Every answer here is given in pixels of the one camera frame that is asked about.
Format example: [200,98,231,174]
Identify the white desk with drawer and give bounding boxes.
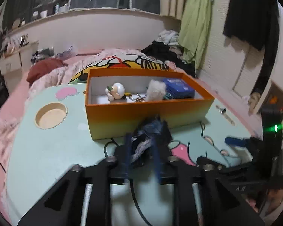
[0,41,39,76]

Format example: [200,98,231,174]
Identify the white bearded figurine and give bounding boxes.
[105,83,126,100]

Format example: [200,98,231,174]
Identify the white louvred closet door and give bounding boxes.
[196,0,274,99]

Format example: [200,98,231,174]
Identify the black clothes pile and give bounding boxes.
[141,41,196,77]

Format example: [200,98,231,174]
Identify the black hanging garment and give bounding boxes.
[223,0,280,95]

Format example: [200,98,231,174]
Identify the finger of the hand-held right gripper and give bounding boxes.
[196,156,253,177]
[225,136,265,154]

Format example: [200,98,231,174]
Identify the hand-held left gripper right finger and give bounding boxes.
[153,143,266,226]

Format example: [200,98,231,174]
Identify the grey striped clothes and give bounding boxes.
[32,48,57,64]

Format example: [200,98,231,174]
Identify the yellow cartoon print blanket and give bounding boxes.
[68,54,177,84]

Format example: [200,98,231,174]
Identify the orange cardboard box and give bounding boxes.
[85,68,215,141]

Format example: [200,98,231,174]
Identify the white fluffy ball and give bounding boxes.
[146,79,167,102]

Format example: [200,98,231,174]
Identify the maroon pillow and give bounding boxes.
[26,58,69,85]

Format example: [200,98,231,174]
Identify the blue metal tin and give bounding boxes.
[162,78,195,98]

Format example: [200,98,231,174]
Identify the pale plastic bag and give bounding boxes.
[57,46,77,59]

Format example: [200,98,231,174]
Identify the pink bed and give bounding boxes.
[0,52,265,217]

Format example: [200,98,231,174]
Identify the white clothes pile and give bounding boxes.
[157,30,180,45]

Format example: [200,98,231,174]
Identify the green hanging garment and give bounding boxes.
[178,0,216,70]

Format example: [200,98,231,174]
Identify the black cable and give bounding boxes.
[103,138,152,226]

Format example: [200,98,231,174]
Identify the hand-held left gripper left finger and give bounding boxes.
[17,133,135,226]

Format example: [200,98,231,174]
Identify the mint green cartoon desktop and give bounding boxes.
[6,83,262,226]

